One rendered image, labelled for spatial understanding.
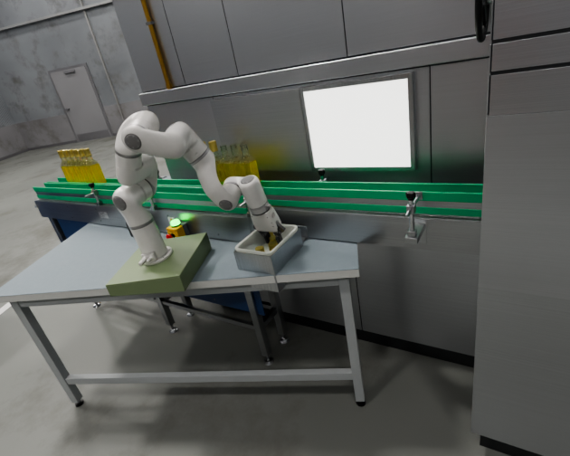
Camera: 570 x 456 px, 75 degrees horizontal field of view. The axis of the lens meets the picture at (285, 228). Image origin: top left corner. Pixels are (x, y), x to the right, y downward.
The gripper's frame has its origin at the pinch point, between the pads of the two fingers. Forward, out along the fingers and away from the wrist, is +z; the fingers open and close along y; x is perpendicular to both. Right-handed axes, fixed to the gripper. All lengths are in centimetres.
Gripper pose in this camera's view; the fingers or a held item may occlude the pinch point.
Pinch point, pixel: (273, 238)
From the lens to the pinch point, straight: 147.1
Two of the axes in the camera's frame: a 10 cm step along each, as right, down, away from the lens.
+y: -8.6, -0.7, 5.1
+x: -4.1, 6.7, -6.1
